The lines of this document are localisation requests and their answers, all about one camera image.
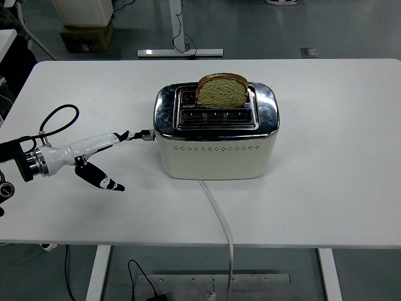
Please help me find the grey metal plate with screws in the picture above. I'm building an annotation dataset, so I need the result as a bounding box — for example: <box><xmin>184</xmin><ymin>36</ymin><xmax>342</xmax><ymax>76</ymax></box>
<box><xmin>137</xmin><ymin>273</ymin><xmax>292</xmax><ymax>301</ymax></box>

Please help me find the brown bread slice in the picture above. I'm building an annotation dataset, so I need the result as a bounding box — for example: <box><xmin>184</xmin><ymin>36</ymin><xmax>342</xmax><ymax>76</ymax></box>
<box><xmin>195</xmin><ymin>73</ymin><xmax>249</xmax><ymax>109</ymax></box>

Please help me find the brown cardboard box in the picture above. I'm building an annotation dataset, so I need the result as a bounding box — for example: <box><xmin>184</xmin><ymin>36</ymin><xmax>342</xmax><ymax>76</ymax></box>
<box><xmin>59</xmin><ymin>19</ymin><xmax>115</xmax><ymax>53</ymax></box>

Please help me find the thin black cable on leg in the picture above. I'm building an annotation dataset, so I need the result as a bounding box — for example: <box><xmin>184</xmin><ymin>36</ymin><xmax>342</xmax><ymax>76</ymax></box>
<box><xmin>171</xmin><ymin>0</ymin><xmax>197</xmax><ymax>60</ymax></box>

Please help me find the white table leg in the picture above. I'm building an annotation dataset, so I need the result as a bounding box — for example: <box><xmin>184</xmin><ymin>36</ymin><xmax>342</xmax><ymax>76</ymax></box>
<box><xmin>85</xmin><ymin>245</ymin><xmax>112</xmax><ymax>301</ymax></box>
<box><xmin>317</xmin><ymin>248</ymin><xmax>343</xmax><ymax>301</ymax></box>

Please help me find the white chair frame tube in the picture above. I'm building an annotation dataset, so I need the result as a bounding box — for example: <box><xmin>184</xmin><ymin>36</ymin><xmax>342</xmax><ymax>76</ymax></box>
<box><xmin>15</xmin><ymin>0</ymin><xmax>58</xmax><ymax>61</ymax></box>

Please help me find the thin black hanging cable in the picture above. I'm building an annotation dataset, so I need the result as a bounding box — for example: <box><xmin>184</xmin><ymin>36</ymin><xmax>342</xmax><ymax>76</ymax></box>
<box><xmin>64</xmin><ymin>245</ymin><xmax>76</xmax><ymax>301</ymax></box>

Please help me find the black cable with adapter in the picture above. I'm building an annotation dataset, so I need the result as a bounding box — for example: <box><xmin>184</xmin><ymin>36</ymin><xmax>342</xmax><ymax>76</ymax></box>
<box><xmin>127</xmin><ymin>259</ymin><xmax>169</xmax><ymax>301</ymax></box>

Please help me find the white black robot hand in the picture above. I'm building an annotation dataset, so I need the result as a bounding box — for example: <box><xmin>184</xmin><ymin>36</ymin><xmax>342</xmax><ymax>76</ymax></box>
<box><xmin>42</xmin><ymin>129</ymin><xmax>156</xmax><ymax>193</ymax></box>

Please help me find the white desk leg with foot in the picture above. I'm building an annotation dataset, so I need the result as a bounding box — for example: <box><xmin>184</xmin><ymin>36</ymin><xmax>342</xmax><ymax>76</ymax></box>
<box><xmin>137</xmin><ymin>0</ymin><xmax>224</xmax><ymax>58</ymax></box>

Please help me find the white toaster power cord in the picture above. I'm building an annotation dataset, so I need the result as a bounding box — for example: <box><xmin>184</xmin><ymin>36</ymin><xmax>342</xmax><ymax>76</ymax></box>
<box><xmin>197</xmin><ymin>179</ymin><xmax>236</xmax><ymax>297</ymax></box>

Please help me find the white chrome toaster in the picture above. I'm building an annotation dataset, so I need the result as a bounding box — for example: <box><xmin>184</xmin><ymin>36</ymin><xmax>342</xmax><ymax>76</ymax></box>
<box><xmin>141</xmin><ymin>82</ymin><xmax>280</xmax><ymax>181</ymax></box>

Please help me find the grey patterned fabric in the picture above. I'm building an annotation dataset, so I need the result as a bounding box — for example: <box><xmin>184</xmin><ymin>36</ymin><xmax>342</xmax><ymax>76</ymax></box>
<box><xmin>0</xmin><ymin>6</ymin><xmax>21</xmax><ymax>36</ymax></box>

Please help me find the white side table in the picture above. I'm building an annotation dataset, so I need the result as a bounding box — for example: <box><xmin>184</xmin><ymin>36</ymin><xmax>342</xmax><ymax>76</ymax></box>
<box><xmin>0</xmin><ymin>29</ymin><xmax>18</xmax><ymax>63</ymax></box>

